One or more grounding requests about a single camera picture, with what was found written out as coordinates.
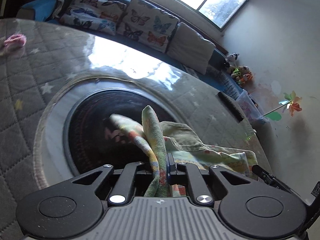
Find clear plastic storage box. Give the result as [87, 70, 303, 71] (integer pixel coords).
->
[236, 90, 269, 127]

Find blue sofa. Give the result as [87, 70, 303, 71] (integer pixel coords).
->
[16, 0, 246, 98]

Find flat butterfly print cushion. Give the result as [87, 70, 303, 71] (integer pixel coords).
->
[60, 0, 126, 36]

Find blue cloth on sofa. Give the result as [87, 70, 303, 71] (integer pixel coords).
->
[16, 0, 65, 22]

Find black remote control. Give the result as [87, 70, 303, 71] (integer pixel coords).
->
[217, 92, 244, 122]

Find grey quilted star table cover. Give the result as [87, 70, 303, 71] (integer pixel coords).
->
[1, 18, 270, 239]

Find pink hair scrunchie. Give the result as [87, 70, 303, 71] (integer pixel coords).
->
[3, 34, 27, 48]

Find colourful paper pinwheel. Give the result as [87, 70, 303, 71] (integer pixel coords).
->
[263, 90, 302, 121]

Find upright butterfly print cushion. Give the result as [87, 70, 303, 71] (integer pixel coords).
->
[117, 0, 180, 53]

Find plain beige cushion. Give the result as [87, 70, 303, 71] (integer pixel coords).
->
[167, 22, 216, 75]

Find black white plush toy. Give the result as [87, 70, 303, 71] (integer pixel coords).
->
[225, 53, 240, 66]

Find colourful patterned baby garment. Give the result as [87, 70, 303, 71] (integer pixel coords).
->
[110, 106, 258, 197]

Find round black induction cooktop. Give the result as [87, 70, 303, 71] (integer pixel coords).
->
[33, 74, 188, 189]

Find orange green plush toys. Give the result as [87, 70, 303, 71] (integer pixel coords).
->
[230, 66, 253, 85]

